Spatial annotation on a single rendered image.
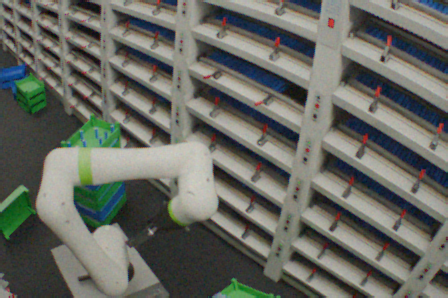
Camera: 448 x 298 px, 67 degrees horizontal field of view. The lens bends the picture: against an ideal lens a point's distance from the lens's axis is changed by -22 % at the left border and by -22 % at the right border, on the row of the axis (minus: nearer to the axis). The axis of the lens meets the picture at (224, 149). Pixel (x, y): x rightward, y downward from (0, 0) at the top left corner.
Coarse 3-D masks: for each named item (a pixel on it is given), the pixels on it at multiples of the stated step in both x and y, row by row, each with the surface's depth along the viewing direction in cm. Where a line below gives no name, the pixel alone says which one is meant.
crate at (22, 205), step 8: (16, 192) 207; (24, 192) 215; (8, 200) 200; (16, 200) 210; (24, 200) 218; (0, 208) 194; (8, 208) 204; (16, 208) 212; (24, 208) 220; (32, 208) 221; (0, 216) 198; (8, 216) 206; (16, 216) 213; (24, 216) 217; (0, 224) 200; (8, 224) 207; (16, 224) 211; (0, 232) 201; (8, 232) 205
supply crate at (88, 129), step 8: (96, 120) 215; (88, 128) 214; (104, 128) 216; (72, 136) 200; (88, 136) 210; (104, 136) 211; (112, 136) 206; (64, 144) 192; (72, 144) 202; (80, 144) 204; (88, 144) 204; (96, 144) 205; (104, 144) 200
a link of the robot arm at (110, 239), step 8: (96, 232) 142; (104, 232) 141; (112, 232) 142; (120, 232) 144; (96, 240) 139; (104, 240) 138; (112, 240) 139; (120, 240) 141; (104, 248) 135; (112, 248) 136; (120, 248) 138; (120, 256) 136; (128, 256) 150; (128, 264) 150
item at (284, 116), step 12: (204, 48) 185; (216, 48) 190; (192, 60) 183; (240, 60) 182; (192, 72) 183; (204, 72) 179; (216, 84) 176; (228, 84) 172; (240, 84) 171; (240, 96) 169; (252, 96) 166; (288, 96) 163; (264, 108) 162; (276, 108) 160; (276, 120) 162; (288, 120) 156; (300, 120) 155; (300, 132) 155
